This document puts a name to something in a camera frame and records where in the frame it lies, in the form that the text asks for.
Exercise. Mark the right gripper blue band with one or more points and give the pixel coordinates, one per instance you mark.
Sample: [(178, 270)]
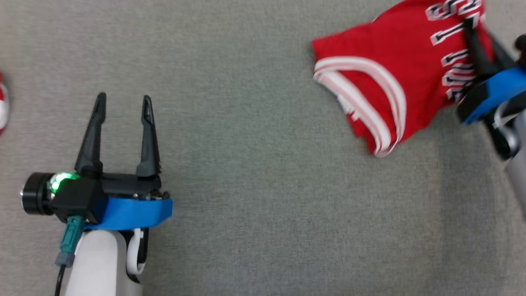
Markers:
[(493, 92)]

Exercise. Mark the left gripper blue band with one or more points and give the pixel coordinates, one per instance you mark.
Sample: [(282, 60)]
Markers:
[(131, 211)]

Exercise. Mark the red white basketball jersey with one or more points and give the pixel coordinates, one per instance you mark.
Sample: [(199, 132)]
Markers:
[(390, 49)]

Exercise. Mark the red shorts white stripe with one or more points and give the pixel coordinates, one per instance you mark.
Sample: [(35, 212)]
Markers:
[(3, 102)]

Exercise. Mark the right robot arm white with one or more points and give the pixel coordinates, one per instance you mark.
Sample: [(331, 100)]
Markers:
[(517, 156)]

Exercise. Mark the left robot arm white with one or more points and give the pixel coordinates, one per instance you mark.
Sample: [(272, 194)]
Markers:
[(98, 263)]

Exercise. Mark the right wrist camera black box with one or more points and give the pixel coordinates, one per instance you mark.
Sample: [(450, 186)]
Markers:
[(522, 49)]

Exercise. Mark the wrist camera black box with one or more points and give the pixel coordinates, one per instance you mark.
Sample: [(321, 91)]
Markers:
[(522, 49), (78, 201)]

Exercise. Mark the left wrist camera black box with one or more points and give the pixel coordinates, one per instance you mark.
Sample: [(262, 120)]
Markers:
[(78, 201)]

